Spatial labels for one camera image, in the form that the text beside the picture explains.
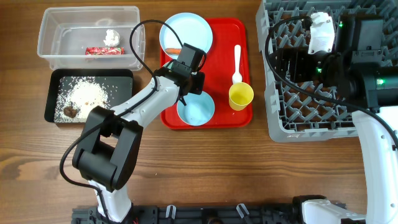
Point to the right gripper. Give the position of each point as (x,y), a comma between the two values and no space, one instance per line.
(298,56)

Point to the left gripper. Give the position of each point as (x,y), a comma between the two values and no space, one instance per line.
(198,87)

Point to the light blue bowl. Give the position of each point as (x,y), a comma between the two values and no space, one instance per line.
(197,110)

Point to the yellow plastic cup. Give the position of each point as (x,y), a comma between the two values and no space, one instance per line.
(240,95)

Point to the white tissue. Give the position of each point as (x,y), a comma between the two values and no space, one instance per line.
(112,38)

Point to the red snack wrapper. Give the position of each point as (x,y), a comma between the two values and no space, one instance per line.
(104,51)

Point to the brown food scrap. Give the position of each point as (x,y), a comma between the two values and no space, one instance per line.
(70,111)

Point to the white rice leftovers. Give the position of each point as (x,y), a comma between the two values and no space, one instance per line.
(83,93)

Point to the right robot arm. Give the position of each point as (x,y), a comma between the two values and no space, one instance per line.
(347,54)

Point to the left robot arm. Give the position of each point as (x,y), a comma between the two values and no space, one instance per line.
(107,150)

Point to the grey dishwasher rack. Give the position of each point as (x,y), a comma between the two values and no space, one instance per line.
(294,117)

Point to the orange carrot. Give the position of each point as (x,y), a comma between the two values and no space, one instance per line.
(172,51)

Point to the red serving tray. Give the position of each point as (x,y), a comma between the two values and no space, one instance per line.
(218,69)

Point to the white plastic spoon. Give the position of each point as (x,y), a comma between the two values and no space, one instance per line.
(237,77)

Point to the light blue plate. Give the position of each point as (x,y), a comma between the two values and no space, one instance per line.
(191,29)

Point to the clear plastic bin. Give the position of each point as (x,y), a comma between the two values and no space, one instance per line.
(66,33)

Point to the black plastic tray bin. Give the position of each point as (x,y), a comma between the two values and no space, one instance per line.
(123,78)

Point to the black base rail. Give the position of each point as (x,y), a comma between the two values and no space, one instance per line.
(279,213)

